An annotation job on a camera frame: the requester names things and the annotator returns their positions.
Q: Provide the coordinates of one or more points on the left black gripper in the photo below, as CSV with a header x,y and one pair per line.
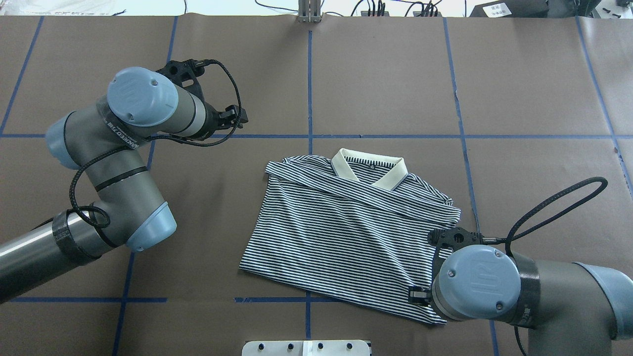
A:
x,y
213,121

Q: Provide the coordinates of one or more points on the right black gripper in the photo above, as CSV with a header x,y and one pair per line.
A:
x,y
418,295

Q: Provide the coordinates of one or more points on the navy white striped polo shirt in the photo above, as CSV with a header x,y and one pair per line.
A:
x,y
351,227

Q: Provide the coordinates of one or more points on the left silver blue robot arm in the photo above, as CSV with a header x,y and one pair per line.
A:
x,y
114,200

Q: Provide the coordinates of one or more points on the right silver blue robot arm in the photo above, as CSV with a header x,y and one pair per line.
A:
x,y
568,308

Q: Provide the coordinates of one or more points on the black power strip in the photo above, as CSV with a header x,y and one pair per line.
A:
x,y
399,8

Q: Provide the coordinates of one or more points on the black box with label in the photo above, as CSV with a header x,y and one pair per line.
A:
x,y
511,9

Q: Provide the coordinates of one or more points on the aluminium frame post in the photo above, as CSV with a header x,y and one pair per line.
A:
x,y
309,11

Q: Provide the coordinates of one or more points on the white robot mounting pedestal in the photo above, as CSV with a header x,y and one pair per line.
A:
x,y
307,348

